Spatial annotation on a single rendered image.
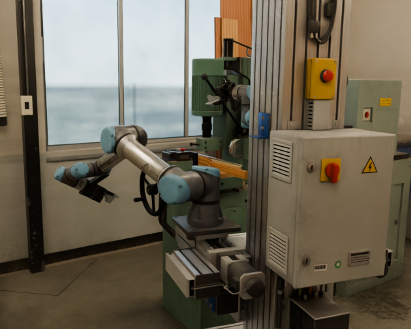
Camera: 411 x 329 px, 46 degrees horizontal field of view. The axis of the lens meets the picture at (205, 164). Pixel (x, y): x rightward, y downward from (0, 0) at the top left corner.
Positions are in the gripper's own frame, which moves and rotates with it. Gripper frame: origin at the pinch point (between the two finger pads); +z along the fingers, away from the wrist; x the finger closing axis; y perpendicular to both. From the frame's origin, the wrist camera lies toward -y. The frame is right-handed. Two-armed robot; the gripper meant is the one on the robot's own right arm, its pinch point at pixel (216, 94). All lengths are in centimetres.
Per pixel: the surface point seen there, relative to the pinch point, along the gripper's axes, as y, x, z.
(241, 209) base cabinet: -59, 27, 0
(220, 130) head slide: -27.4, 0.4, 21.3
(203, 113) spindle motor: -9.7, 4.5, 15.9
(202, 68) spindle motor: 8.8, -10.6, 16.7
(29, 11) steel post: 76, 10, 138
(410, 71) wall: -146, -195, 58
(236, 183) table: -40.5, 22.9, -6.9
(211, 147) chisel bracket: -29.1, 12.1, 18.8
